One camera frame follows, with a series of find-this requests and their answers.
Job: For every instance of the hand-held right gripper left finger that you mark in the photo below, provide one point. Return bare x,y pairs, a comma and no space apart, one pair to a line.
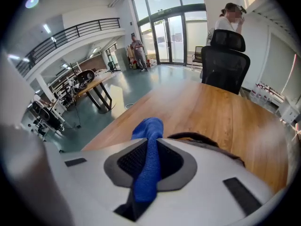
89,185

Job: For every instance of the white cabinet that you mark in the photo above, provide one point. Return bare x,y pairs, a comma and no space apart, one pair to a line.
288,112

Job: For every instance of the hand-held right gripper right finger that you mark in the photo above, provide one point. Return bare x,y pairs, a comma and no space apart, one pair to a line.
211,196

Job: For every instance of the grey backpack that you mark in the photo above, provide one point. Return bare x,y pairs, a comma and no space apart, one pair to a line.
204,139

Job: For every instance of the round wooden table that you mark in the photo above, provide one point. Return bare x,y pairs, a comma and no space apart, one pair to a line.
96,83

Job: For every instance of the black balcony railing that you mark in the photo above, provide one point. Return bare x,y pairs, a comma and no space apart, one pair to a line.
70,34

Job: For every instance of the grey metal locker cabinet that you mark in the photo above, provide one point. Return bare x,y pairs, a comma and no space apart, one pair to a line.
120,59

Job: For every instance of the blue cloth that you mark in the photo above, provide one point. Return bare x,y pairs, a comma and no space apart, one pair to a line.
150,135

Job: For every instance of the black mesh office chair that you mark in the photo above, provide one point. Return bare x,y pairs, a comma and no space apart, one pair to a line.
223,67

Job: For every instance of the glass entrance doors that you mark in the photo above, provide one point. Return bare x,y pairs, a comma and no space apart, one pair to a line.
169,25

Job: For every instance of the row of clear bottles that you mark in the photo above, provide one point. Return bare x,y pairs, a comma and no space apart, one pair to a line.
265,94

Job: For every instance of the metal frame chair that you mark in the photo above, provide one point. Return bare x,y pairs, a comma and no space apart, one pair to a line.
197,55

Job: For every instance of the red white containers pile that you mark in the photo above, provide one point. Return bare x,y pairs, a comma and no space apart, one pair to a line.
151,62

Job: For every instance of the black oval device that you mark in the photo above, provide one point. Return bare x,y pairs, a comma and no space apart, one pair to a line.
85,76

